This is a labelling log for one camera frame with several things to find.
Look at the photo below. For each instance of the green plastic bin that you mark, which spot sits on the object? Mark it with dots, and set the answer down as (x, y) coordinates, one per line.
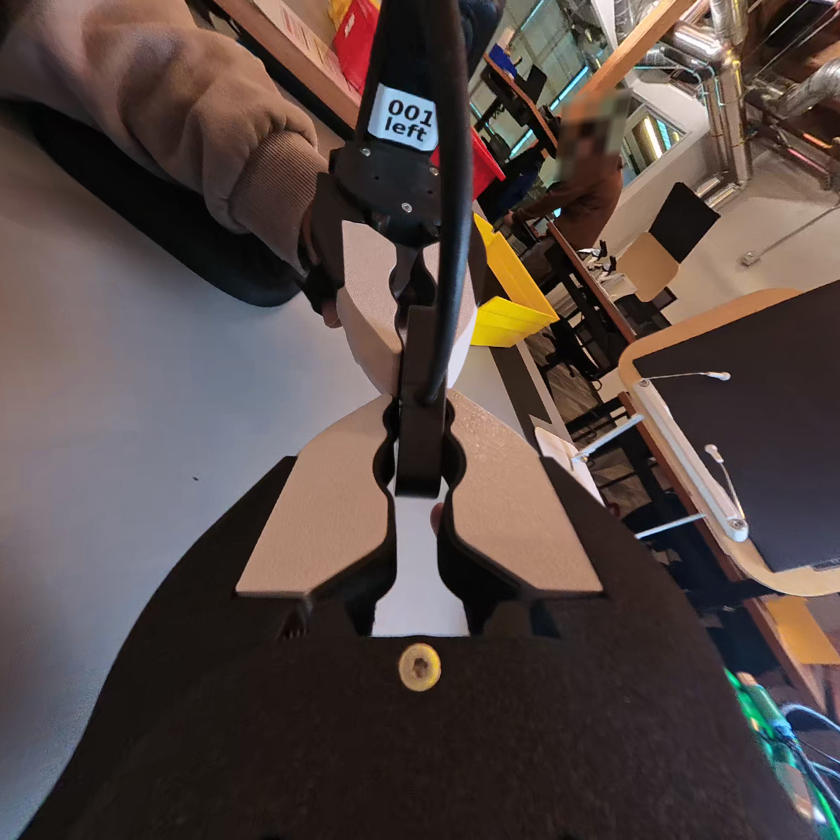
(761, 715)

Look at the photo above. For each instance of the yellow plastic bin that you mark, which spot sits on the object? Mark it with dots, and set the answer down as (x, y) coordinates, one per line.
(512, 321)

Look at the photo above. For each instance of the small yellow bin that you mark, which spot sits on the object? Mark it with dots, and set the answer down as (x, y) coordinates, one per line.
(797, 630)

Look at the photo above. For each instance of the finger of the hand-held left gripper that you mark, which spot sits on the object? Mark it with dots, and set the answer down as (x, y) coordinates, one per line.
(367, 302)
(467, 315)

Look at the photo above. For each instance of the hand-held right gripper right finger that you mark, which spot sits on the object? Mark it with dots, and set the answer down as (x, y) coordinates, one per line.
(518, 512)

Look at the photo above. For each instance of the brown standing desk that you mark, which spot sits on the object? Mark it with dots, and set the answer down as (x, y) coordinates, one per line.
(525, 105)

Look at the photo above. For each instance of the person's left forearm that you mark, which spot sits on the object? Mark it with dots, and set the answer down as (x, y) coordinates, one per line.
(164, 98)

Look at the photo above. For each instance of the silver bent duct pipe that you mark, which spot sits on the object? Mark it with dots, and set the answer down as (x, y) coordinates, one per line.
(728, 79)

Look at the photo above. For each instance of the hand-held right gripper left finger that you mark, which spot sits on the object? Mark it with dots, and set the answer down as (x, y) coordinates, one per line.
(321, 512)

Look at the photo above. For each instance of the black mesh wrist rest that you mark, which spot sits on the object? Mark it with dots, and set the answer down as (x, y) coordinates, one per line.
(197, 249)

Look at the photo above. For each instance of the long wooden desk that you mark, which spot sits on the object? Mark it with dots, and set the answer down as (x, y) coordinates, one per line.
(590, 275)

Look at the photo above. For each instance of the person's left hand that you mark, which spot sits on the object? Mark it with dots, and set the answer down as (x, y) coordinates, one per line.
(331, 318)

